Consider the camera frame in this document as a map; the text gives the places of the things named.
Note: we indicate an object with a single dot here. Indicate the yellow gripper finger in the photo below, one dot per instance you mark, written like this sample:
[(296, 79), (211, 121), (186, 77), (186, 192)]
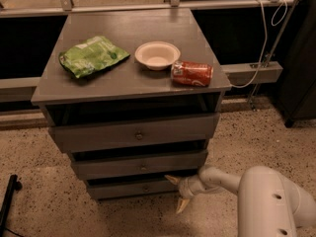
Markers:
[(173, 179), (182, 204)]

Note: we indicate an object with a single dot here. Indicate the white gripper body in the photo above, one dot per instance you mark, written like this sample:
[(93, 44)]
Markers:
[(188, 186)]

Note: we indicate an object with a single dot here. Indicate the grey bottom drawer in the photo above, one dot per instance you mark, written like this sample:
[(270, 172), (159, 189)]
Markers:
[(129, 186)]

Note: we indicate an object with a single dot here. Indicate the grey drawer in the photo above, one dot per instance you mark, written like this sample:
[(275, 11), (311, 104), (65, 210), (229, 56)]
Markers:
[(139, 164), (131, 133), (129, 186)]

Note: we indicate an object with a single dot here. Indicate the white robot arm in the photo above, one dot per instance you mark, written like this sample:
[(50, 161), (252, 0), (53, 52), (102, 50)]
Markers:
[(268, 203)]

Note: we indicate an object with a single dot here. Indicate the grey middle drawer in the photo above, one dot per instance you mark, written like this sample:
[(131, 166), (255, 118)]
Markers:
[(139, 164)]

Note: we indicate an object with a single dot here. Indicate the grey wooden drawer cabinet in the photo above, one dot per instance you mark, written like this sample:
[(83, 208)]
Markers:
[(180, 101)]

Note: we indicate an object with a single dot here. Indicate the grey top drawer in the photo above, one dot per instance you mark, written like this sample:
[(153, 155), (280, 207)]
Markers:
[(131, 133)]

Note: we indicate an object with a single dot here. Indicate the red soda can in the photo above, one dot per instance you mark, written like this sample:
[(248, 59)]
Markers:
[(191, 73)]

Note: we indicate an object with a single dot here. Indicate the grey metal railing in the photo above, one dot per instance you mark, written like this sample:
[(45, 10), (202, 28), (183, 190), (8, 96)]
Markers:
[(32, 38)]

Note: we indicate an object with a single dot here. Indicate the white paper bowl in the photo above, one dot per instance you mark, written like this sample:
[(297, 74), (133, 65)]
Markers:
[(157, 55)]

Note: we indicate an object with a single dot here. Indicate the green chip bag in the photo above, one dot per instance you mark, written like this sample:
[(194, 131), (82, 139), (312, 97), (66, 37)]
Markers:
[(91, 56)]

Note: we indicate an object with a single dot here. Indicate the dark cabinet at right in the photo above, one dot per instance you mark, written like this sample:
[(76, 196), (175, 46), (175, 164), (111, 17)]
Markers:
[(296, 88)]

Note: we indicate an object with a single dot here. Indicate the slanted metal pole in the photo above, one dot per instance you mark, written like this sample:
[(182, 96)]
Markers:
[(264, 60)]

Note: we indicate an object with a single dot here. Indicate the black floor stand leg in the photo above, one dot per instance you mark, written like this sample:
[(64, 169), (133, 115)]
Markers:
[(13, 185)]

